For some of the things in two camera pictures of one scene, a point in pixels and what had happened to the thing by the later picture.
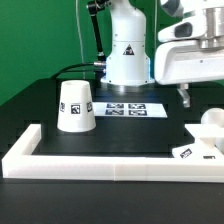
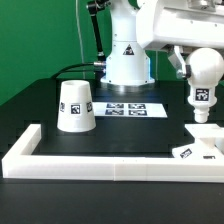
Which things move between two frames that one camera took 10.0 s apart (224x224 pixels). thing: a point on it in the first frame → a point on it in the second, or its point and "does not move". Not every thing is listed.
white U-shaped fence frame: [19, 163] does not move
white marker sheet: [129, 109] does not move
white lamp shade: [76, 110] does not move
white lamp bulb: [213, 116] → [206, 70]
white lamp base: [203, 146] does not move
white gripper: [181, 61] → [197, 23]
